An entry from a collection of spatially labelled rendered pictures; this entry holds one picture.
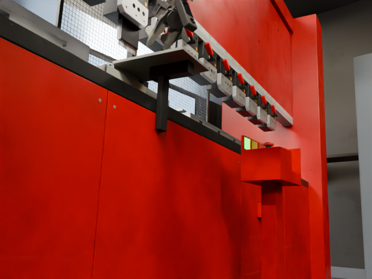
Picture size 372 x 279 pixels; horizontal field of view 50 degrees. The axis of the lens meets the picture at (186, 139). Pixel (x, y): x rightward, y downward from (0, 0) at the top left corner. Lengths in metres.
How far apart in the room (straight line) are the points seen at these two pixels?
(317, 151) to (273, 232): 1.83
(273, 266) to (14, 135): 1.03
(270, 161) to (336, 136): 3.93
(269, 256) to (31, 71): 1.04
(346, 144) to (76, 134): 4.58
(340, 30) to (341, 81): 0.70
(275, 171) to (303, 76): 2.10
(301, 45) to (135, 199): 2.69
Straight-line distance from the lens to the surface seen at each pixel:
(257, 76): 2.61
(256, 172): 1.50
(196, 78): 1.92
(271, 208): 1.54
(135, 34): 1.50
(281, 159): 1.48
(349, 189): 5.24
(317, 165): 3.28
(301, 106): 3.42
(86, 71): 1.04
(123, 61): 1.32
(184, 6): 1.32
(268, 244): 1.54
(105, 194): 1.06
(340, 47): 5.74
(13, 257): 0.88
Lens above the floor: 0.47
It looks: 13 degrees up
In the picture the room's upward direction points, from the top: 2 degrees clockwise
